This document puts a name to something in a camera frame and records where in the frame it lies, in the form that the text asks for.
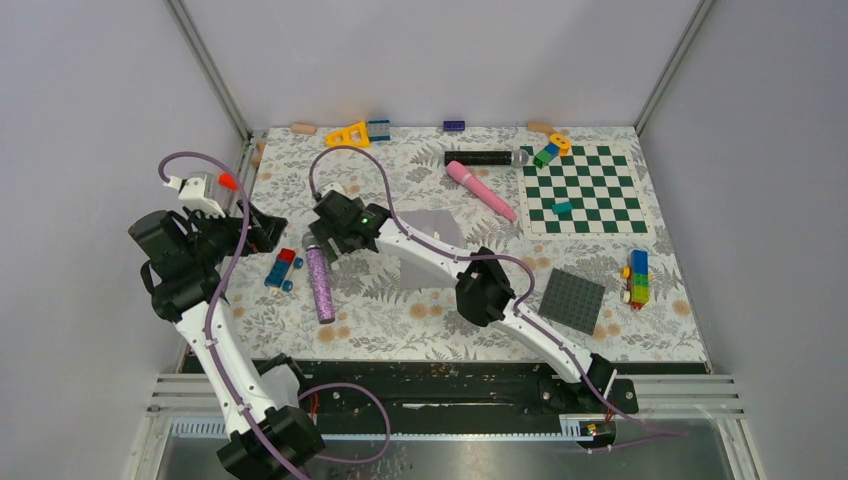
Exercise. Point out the green white glue stick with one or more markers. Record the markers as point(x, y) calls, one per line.
point(332, 259)

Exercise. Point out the light wooden block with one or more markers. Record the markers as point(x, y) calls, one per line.
point(303, 129)

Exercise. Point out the green white chessboard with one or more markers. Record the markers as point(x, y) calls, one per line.
point(601, 182)

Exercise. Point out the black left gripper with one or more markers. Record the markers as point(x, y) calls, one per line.
point(264, 238)

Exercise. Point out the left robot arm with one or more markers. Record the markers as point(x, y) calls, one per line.
point(269, 435)

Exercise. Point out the black microphone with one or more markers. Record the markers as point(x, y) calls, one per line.
point(480, 158)

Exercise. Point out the green blue toy brick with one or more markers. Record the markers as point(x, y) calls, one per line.
point(545, 156)

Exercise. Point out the purple glitter microphone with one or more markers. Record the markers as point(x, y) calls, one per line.
point(319, 278)

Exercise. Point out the purple flat toy brick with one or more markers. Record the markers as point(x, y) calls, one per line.
point(453, 125)

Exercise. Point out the pink microphone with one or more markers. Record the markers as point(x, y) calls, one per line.
point(463, 176)

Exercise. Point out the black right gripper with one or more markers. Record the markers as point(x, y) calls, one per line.
point(325, 233)

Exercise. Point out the red plastic cylinder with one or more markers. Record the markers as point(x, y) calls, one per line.
point(228, 182)

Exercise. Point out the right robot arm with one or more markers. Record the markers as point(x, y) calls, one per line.
point(483, 294)

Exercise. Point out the dark grey studded baseplate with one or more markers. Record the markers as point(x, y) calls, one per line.
point(572, 301)

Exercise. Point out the yellow triangle shape toy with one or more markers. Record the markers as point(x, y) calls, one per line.
point(355, 135)

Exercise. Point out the floral patterned table mat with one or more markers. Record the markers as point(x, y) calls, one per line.
point(388, 310)

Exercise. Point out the multicolour brick stack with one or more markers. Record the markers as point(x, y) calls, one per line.
point(636, 274)

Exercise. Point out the teal cube on chessboard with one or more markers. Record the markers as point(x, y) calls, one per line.
point(562, 208)

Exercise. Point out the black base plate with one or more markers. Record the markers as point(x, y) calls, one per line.
point(433, 398)

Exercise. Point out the blue red toy car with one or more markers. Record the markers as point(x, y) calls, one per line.
point(286, 262)

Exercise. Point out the wooden block by rail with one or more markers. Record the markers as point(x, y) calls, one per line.
point(258, 154)

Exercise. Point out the grey and blue brick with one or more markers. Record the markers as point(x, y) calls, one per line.
point(378, 130)

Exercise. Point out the orange yellow ring toy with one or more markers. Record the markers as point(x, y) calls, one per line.
point(559, 144)

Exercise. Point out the wooden block back right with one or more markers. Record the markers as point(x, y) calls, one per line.
point(541, 128)

